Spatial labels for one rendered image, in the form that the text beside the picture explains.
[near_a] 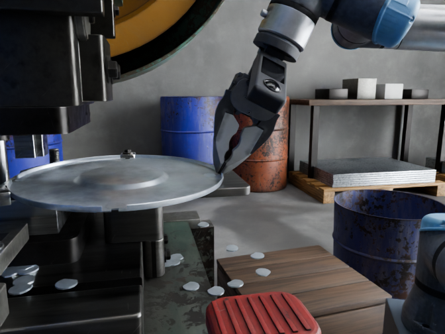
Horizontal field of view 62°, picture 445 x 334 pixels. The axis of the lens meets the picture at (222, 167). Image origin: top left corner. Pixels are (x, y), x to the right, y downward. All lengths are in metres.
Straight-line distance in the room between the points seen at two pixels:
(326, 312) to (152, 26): 0.83
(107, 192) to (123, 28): 0.48
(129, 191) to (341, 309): 0.76
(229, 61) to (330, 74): 1.13
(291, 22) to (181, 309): 0.41
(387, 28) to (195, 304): 0.45
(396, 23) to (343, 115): 3.86
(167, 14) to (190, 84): 3.00
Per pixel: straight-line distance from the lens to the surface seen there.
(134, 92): 3.85
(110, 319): 0.38
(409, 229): 1.46
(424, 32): 0.73
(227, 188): 0.50
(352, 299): 1.14
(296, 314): 0.27
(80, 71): 0.50
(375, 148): 4.70
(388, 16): 0.59
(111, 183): 0.50
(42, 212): 0.51
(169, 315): 0.48
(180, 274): 0.57
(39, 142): 0.55
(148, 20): 0.89
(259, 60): 0.53
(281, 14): 0.56
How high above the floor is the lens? 0.90
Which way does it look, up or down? 11 degrees down
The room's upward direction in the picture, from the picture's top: straight up
